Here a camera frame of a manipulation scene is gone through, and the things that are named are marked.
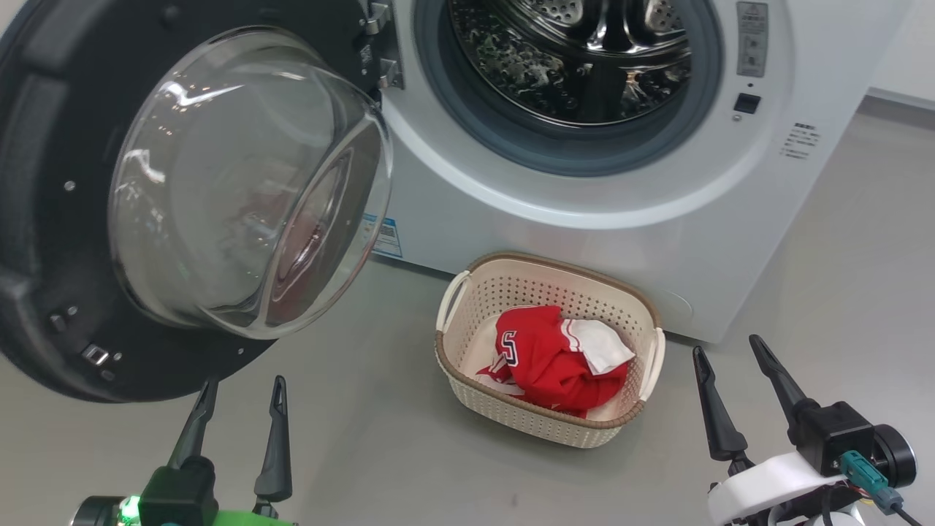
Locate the red and white sports clothing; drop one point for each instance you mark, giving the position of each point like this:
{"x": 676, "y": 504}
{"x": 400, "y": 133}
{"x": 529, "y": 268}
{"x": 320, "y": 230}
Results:
{"x": 548, "y": 365}

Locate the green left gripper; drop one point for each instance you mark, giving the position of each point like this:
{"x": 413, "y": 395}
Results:
{"x": 252, "y": 520}

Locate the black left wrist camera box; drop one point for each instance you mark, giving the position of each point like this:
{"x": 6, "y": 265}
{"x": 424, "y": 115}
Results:
{"x": 179, "y": 497}

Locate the white front-load washing machine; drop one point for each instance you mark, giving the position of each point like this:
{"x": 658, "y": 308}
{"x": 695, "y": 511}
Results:
{"x": 584, "y": 219}

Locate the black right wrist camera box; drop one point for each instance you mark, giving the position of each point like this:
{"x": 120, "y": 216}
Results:
{"x": 833, "y": 438}

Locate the black glass washing machine door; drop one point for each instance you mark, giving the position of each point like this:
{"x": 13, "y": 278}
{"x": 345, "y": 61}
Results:
{"x": 44, "y": 219}

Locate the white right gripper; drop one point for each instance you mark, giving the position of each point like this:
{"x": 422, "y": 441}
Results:
{"x": 767, "y": 486}

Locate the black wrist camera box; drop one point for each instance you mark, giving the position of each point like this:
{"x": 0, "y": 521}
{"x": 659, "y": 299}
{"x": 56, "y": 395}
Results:
{"x": 179, "y": 497}
{"x": 833, "y": 438}

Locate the cream perforated laundry basket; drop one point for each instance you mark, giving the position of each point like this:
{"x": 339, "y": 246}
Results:
{"x": 511, "y": 292}

